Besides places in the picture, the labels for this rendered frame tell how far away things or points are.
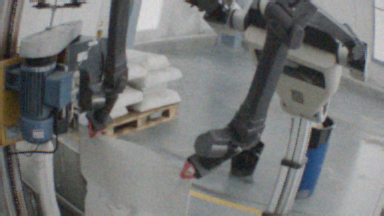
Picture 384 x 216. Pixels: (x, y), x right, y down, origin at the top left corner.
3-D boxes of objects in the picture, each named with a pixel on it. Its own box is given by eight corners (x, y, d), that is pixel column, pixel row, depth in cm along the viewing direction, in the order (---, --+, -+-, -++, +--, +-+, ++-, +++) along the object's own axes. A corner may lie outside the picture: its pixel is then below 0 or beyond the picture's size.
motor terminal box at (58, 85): (72, 109, 128) (74, 71, 124) (61, 119, 118) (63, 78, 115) (54, 105, 129) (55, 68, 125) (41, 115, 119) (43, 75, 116)
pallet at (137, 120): (180, 118, 532) (182, 104, 528) (102, 142, 432) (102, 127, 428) (120, 98, 576) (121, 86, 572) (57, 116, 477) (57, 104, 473)
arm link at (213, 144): (263, 136, 124) (248, 111, 128) (237, 134, 116) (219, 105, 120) (233, 167, 129) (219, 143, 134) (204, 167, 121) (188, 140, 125)
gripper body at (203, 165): (184, 158, 131) (204, 145, 127) (205, 149, 139) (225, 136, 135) (197, 179, 130) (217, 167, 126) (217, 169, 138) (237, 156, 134)
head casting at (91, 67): (100, 108, 175) (110, 30, 166) (61, 119, 155) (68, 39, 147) (61, 91, 190) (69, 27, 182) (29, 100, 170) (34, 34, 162)
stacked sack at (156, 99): (183, 105, 532) (185, 90, 528) (141, 117, 478) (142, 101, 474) (150, 95, 554) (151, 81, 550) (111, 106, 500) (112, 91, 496)
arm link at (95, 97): (129, 77, 144) (115, 65, 148) (102, 80, 135) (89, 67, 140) (118, 114, 148) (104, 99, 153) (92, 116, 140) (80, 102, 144)
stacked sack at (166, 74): (185, 81, 525) (187, 67, 521) (142, 92, 470) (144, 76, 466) (151, 73, 548) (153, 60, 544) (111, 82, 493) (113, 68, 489)
